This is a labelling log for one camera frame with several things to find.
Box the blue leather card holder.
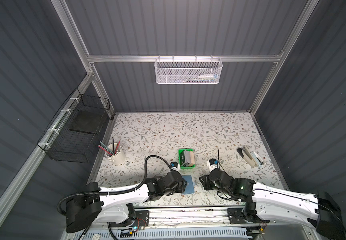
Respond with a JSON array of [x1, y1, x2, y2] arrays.
[[182, 175, 195, 195]]

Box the stack of cards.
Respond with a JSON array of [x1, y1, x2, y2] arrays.
[[181, 150, 195, 167]]

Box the green plastic card tray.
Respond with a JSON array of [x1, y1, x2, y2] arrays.
[[179, 149, 196, 169]]

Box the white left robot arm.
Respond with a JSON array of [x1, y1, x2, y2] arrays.
[[57, 170, 188, 234]]

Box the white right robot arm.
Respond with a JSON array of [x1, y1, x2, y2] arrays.
[[200, 168, 346, 240]]

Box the beige black stapler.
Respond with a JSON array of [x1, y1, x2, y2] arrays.
[[237, 147, 257, 168]]

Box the white pencil cup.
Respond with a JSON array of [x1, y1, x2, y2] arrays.
[[104, 143, 125, 165]]

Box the red pencil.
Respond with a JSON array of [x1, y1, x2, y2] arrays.
[[115, 140, 121, 154]]

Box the green pencil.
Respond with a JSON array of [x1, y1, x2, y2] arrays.
[[99, 142, 114, 156]]

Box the white tube in basket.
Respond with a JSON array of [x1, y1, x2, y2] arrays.
[[198, 74, 219, 81]]

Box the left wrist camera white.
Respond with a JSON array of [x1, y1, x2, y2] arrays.
[[170, 162, 181, 172]]

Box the black corrugated left cable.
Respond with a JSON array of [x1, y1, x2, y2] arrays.
[[56, 155, 174, 217]]

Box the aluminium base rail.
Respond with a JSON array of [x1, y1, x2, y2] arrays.
[[106, 205, 267, 229]]

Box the white mesh wall basket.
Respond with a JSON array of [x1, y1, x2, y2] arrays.
[[154, 57, 223, 85]]

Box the black wire basket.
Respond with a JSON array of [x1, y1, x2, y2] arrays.
[[37, 91, 111, 164]]

